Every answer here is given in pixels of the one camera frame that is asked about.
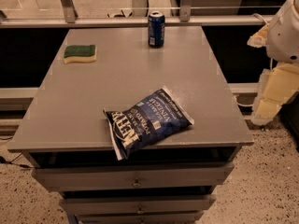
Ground green and yellow sponge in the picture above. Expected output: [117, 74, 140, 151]
[64, 45, 97, 63]

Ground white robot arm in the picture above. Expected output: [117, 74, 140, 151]
[248, 0, 299, 126]

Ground grey drawer cabinet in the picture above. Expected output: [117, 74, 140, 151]
[7, 27, 253, 224]

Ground blue pepsi can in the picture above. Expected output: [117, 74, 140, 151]
[148, 11, 165, 48]

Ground black floor cable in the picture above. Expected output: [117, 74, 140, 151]
[0, 135, 34, 170]

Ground grey metal railing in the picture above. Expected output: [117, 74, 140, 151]
[0, 0, 285, 29]

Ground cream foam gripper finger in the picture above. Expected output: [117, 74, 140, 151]
[247, 24, 269, 48]

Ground blue kettle chips bag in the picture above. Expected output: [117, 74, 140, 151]
[103, 86, 194, 161]

